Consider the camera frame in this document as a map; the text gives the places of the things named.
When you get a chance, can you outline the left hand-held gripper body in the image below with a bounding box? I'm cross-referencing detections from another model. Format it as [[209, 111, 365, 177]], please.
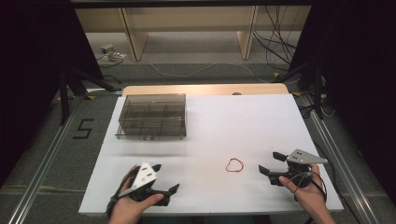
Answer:
[[117, 161, 172, 207]]

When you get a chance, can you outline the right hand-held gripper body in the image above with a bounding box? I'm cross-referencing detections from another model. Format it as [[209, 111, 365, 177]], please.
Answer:
[[268, 148, 330, 189]]

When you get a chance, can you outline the person's right hand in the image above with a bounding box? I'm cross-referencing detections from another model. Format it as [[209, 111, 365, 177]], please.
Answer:
[[278, 163, 328, 216]]

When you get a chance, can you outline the person's left hand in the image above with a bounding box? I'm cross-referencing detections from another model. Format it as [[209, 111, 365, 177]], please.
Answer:
[[107, 164, 164, 222]]

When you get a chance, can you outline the red rubber band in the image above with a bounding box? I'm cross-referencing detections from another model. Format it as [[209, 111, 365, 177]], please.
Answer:
[[225, 158, 245, 173]]

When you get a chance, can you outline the smoky clear plastic drawer box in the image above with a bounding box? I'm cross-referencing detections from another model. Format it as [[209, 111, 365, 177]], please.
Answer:
[[115, 92, 188, 141]]

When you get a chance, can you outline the white table cover board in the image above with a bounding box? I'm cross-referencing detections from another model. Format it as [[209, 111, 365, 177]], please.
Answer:
[[78, 93, 345, 216]]

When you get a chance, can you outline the black tripod stand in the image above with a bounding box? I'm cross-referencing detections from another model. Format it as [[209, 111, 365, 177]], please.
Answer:
[[58, 66, 121, 126], [274, 60, 327, 120]]

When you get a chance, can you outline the dark curtain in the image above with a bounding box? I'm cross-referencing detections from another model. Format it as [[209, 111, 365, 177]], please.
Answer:
[[0, 0, 105, 188], [289, 0, 396, 204]]

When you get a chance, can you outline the beige wooden desk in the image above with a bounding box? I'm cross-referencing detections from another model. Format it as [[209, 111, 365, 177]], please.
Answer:
[[74, 5, 312, 62]]

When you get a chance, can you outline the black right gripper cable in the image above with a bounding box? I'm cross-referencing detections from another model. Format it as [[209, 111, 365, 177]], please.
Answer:
[[290, 171, 328, 203]]

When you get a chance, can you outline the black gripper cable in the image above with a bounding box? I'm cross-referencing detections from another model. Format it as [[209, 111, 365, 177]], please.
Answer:
[[290, 171, 328, 203], [105, 167, 139, 218]]

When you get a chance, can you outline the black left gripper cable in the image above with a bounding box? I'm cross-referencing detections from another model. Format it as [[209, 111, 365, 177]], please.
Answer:
[[105, 167, 139, 218]]

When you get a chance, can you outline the aluminium floor rail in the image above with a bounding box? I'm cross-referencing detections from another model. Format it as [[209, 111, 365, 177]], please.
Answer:
[[7, 95, 88, 224], [299, 92, 380, 224]]

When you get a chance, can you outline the white floor cable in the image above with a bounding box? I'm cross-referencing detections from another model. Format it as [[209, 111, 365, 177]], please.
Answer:
[[148, 62, 269, 84]]

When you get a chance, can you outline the bundle of black cables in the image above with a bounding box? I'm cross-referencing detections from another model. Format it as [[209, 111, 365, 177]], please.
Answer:
[[252, 5, 302, 68]]

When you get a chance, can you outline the coiled white cable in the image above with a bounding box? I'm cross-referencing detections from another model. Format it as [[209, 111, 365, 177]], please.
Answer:
[[98, 51, 128, 69]]

